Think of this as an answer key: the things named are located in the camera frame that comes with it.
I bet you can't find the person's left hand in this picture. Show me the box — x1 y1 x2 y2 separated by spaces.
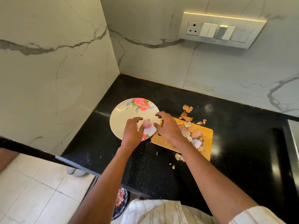
121 117 145 150

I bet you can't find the person's right hand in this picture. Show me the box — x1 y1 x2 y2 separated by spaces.
153 111 185 144

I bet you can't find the person's right forearm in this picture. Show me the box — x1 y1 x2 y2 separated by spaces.
173 138 259 224

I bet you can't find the person's left forearm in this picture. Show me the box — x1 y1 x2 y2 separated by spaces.
68 145 138 224

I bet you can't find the cream floral plate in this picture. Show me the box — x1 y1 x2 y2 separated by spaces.
109 98 162 142

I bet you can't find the pile of onion peels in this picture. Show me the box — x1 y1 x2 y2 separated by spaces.
172 104 208 170

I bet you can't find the yellow wooden cutting board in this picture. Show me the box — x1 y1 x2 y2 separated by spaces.
151 117 214 161

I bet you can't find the black waste bin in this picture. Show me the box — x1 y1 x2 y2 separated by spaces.
112 187 131 221

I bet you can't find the grey shoe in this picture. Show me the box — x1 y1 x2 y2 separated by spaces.
66 166 89 178

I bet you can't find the cream striped shirt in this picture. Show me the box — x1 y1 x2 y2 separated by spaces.
120 199 287 224

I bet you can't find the white wall switch panel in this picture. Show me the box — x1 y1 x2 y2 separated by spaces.
178 11 268 49

